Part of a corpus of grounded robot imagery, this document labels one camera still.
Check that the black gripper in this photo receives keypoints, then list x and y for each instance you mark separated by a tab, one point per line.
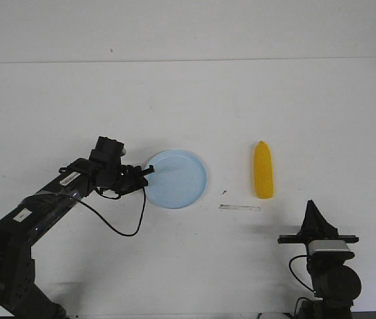
110	174
323	229

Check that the light blue round plate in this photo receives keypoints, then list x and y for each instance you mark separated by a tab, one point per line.
179	179

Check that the yellow corn cob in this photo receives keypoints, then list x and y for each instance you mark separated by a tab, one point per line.
263	171

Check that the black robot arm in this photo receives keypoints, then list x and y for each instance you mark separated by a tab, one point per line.
35	215
334	285

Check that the horizontal tape strip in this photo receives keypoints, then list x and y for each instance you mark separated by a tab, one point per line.
239	207

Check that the white object at bottom edge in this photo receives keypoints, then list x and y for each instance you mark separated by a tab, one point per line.
273	315

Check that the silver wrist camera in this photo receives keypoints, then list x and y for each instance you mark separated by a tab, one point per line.
337	249

